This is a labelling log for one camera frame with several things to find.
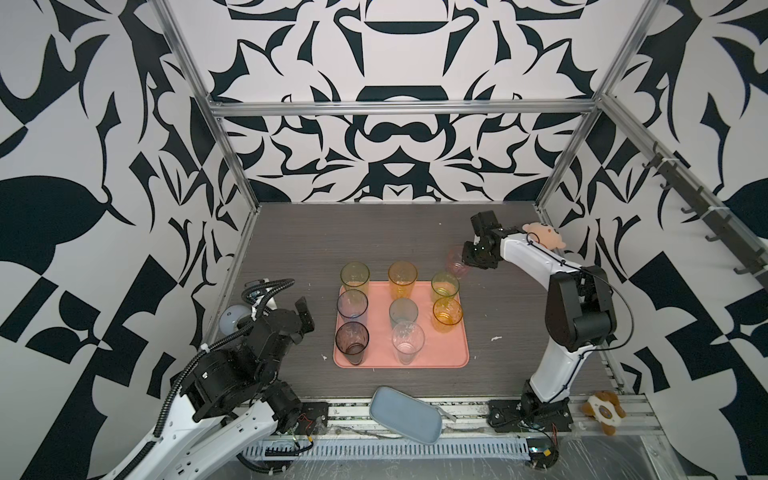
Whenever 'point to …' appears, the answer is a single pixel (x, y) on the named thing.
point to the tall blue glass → (352, 305)
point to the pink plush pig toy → (548, 237)
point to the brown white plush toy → (604, 408)
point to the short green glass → (444, 285)
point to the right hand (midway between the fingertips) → (472, 255)
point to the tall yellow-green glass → (354, 276)
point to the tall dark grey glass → (351, 339)
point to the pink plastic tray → (441, 350)
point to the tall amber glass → (402, 276)
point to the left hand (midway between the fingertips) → (288, 301)
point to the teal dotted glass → (402, 310)
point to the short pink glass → (455, 264)
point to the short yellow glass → (446, 313)
